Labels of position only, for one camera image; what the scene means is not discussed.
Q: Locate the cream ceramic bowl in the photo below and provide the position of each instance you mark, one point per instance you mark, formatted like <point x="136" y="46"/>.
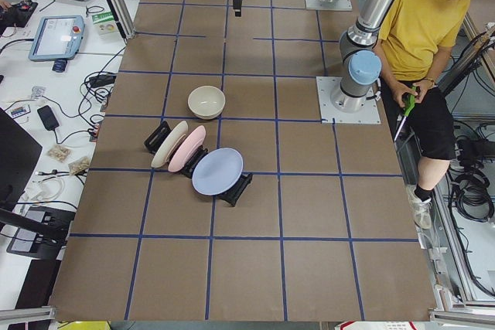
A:
<point x="206" y="102"/>

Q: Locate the green white box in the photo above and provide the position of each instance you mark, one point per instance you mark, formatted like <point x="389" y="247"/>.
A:
<point x="104" y="23"/>

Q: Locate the pink plate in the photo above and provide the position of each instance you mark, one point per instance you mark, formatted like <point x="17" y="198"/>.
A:
<point x="186" y="150"/>

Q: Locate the cream plate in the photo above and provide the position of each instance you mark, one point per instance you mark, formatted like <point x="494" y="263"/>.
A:
<point x="170" y="144"/>

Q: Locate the black dish rack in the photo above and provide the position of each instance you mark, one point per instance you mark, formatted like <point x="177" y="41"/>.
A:
<point x="156" y="138"/>

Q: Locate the person in yellow shirt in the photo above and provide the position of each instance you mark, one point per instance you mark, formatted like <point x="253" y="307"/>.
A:
<point x="414" y="45"/>

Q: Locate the light blue plate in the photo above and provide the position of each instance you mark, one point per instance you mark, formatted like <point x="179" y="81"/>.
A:
<point x="218" y="171"/>

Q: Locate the near blue teach pendant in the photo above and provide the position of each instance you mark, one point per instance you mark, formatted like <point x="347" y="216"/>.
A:
<point x="57" y="37"/>

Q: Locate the black power adapter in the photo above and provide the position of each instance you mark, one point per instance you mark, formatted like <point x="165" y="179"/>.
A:
<point x="48" y="118"/>

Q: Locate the black monitor stand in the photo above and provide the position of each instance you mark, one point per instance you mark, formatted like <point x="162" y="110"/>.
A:
<point x="40" y="231"/>

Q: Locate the green handled grabber tool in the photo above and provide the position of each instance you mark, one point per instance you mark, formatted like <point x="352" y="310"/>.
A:
<point x="409" y="101"/>

